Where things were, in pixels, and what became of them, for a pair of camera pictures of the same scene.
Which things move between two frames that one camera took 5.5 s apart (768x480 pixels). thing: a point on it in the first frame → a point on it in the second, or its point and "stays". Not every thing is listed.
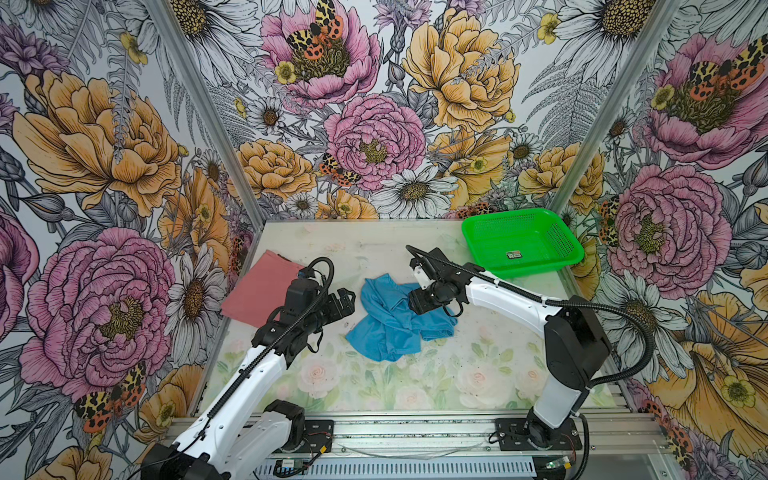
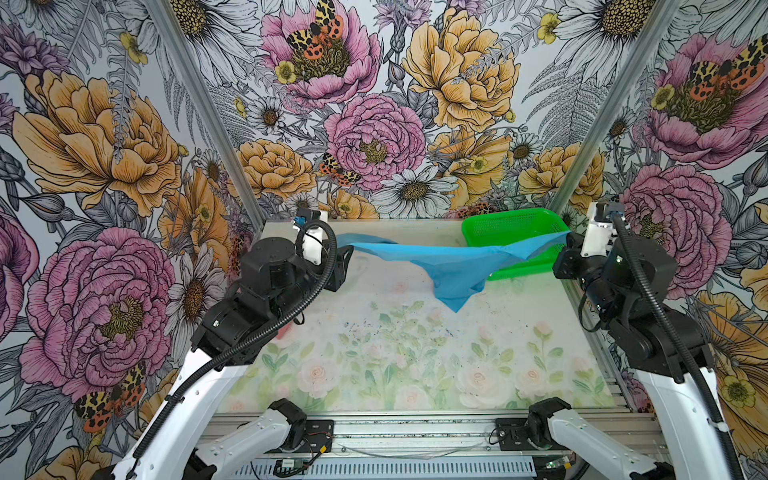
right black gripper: [420, 305] → [561, 266]
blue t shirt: [390, 330] → [460, 270]
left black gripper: [335, 310] → [341, 266]
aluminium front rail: [621, 435] stays
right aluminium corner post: [612, 108] stays
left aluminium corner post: [179, 40] stays
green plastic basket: [521, 243] stays
